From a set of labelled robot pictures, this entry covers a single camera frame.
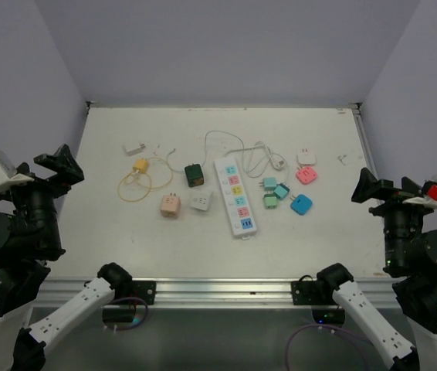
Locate beige dragon charger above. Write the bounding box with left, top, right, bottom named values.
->
left=160, top=193, right=181, bottom=218

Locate white power strip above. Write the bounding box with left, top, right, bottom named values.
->
left=214, top=156, right=257, bottom=240

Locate pink charger plug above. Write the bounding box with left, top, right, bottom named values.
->
left=295, top=166, right=318, bottom=185

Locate white cube socket adapter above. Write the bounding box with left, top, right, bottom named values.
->
left=190, top=190, right=213, bottom=212

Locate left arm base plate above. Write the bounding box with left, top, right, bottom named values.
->
left=114, top=279, right=157, bottom=306

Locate mint green charger plug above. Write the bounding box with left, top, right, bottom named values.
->
left=263, top=193, right=279, bottom=209

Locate blue charger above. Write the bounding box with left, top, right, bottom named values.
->
left=290, top=194, right=313, bottom=216

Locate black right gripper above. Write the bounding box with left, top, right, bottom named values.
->
left=351, top=165, right=437, bottom=269

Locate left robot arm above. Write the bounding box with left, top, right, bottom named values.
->
left=0, top=145, right=132, bottom=370

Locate dark green dragon charger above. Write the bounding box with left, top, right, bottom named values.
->
left=184, top=164, right=205, bottom=188

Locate light blue charger plug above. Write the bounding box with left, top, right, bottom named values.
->
left=259, top=177, right=278, bottom=192

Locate mint green usb cable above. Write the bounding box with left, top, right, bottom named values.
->
left=166, top=130, right=266, bottom=181

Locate teal charger plug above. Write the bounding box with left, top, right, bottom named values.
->
left=273, top=183, right=290, bottom=200

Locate white power strip cord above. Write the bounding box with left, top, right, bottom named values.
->
left=224, top=141, right=289, bottom=171

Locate white charger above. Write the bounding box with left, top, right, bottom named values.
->
left=296, top=148, right=317, bottom=167

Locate aluminium frame rail right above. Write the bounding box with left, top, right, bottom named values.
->
left=343, top=104, right=386, bottom=278

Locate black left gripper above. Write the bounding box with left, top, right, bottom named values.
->
left=0, top=142, right=83, bottom=253

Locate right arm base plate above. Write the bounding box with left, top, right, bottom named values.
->
left=290, top=274, right=336, bottom=306

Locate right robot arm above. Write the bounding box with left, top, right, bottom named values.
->
left=315, top=168, right=437, bottom=370

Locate aluminium front rail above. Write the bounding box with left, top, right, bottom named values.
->
left=29, top=276, right=401, bottom=309

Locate silver honor charger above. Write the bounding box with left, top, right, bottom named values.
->
left=122, top=142, right=146, bottom=157

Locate yellow usb cable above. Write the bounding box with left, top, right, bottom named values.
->
left=117, top=156, right=174, bottom=203

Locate yellow charger plug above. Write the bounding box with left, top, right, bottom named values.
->
left=132, top=158, right=149, bottom=174

